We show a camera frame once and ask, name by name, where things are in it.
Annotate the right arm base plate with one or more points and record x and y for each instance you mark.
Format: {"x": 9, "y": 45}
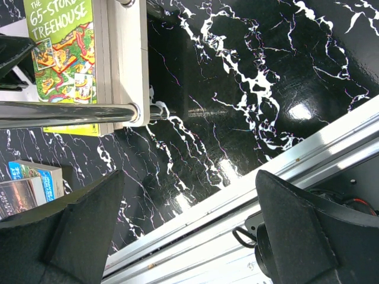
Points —
{"x": 325, "y": 207}

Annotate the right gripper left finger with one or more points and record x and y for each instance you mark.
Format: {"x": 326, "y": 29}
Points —
{"x": 63, "y": 241}

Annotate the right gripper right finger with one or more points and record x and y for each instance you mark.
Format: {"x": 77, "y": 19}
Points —
{"x": 314, "y": 233}

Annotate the dark tale of two cities book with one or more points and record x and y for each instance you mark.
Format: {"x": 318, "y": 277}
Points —
{"x": 21, "y": 195}

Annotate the aluminium rail frame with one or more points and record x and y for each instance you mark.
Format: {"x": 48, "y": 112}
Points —
{"x": 198, "y": 246}

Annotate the two-tier wooden shelf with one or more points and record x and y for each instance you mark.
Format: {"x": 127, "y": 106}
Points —
{"x": 121, "y": 69}

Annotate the green 65-storey treehouse book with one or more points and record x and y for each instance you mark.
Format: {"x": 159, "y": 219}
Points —
{"x": 64, "y": 56}

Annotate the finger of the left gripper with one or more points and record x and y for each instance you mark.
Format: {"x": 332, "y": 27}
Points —
{"x": 16, "y": 52}

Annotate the black marble mat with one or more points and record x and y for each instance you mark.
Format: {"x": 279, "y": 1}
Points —
{"x": 243, "y": 81}

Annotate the blue 26-storey treehouse book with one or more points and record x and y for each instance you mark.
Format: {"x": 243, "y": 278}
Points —
{"x": 51, "y": 177}

